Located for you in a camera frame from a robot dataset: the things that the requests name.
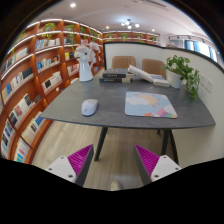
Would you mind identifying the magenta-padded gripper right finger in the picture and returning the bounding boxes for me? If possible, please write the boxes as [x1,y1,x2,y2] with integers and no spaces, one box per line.
[134,143,183,186]

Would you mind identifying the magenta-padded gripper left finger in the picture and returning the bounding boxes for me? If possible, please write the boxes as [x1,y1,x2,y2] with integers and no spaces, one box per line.
[45,143,95,187]

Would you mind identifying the white computer mouse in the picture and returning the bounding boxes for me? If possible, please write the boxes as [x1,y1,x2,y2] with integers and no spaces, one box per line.
[81,98,99,117]

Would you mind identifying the pastel printed mouse pad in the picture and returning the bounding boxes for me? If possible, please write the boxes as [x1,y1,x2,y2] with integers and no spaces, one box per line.
[124,91,178,119]

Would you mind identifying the black table leg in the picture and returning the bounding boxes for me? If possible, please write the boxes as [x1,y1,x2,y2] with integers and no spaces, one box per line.
[93,126,109,162]
[161,129,180,166]

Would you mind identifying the green plant in white pot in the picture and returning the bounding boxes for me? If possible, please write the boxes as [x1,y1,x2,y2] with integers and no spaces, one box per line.
[163,54,201,100]

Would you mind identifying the long orange wooden bookshelf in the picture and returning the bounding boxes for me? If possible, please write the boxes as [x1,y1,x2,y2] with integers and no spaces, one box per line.
[0,18,106,164]

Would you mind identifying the thick white book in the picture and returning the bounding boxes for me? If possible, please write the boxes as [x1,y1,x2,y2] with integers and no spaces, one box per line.
[127,64,155,84]

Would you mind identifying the tan upholstered chair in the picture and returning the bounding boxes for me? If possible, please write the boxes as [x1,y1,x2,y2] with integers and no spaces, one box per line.
[141,58,167,80]
[111,55,137,70]

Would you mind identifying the dark hardcover book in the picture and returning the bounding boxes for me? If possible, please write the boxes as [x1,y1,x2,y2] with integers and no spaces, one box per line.
[98,76,132,84]
[102,68,129,79]

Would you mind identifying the white vase with pink flowers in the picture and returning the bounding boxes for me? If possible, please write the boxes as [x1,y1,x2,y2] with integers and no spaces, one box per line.
[73,41,102,83]

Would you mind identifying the large window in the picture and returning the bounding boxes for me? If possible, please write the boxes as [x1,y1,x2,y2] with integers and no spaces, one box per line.
[184,39,219,63]

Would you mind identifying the short orange wooden shelf unit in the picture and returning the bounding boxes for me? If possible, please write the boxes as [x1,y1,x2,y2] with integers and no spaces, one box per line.
[101,30,161,46]

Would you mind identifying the multi-bulb ceiling lamp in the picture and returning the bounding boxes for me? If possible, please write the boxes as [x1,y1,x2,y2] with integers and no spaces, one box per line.
[120,18,141,30]

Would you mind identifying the recessed ceiling lights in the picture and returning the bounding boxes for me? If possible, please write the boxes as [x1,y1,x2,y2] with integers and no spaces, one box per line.
[69,2,111,31]

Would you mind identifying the white wall socket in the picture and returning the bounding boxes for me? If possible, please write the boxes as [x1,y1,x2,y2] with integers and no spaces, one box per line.
[199,73,207,87]
[204,78,214,93]

